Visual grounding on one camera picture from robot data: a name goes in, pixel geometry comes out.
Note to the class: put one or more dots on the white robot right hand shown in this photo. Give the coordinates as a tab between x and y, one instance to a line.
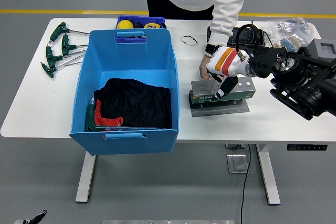
228	61

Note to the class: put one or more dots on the person's left hand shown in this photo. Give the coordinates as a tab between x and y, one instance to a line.
203	68

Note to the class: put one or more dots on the black white robot left hand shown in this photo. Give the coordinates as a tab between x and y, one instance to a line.
34	218

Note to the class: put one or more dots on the grey metal hex key stand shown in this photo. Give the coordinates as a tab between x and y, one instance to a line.
244	94

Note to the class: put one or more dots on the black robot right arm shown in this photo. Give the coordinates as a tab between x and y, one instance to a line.
302	82

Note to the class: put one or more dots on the person's left forearm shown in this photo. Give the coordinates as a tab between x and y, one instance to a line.
223	22

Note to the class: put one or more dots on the grey square box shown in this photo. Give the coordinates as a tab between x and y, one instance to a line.
317	51

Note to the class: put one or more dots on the black wrist watch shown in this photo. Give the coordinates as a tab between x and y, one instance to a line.
211	48

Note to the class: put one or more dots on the black plastic case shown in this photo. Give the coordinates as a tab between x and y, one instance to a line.
246	36

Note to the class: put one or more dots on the white table leg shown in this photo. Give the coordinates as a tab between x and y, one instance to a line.
85	179
269	179

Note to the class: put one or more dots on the yellow tape measure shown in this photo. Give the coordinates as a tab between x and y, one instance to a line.
152	25

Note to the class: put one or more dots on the black cloth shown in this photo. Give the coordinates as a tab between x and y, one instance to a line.
136	103

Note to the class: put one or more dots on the clear plastic bag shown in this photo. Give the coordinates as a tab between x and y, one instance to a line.
296	28

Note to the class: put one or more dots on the large blue plastic bin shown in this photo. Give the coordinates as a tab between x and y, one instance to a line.
126	56

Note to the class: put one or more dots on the small dark blue tray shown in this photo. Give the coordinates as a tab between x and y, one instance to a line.
141	19

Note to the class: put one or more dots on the yellow ball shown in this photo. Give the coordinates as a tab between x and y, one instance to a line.
125	24

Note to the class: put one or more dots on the metal floor plate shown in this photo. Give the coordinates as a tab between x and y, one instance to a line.
237	163

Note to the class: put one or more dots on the orange cloth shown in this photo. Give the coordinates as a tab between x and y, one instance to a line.
105	121

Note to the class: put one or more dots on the black table control panel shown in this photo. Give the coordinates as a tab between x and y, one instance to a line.
307	147

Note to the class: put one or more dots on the yellow floor tape line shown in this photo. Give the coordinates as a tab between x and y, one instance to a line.
78	12

